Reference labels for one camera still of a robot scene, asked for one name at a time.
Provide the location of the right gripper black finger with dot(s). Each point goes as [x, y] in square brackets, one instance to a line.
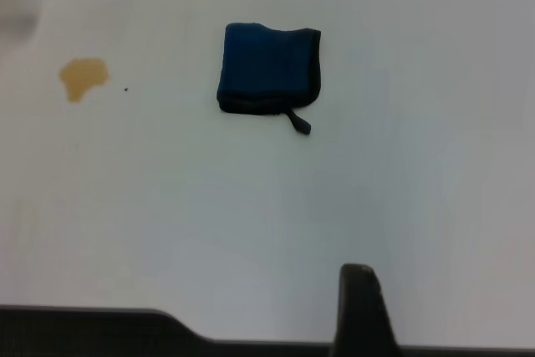
[361, 315]

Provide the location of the blue cloth with black edging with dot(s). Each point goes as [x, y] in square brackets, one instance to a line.
[267, 64]

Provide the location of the brown coffee spill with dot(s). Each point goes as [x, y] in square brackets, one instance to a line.
[81, 74]

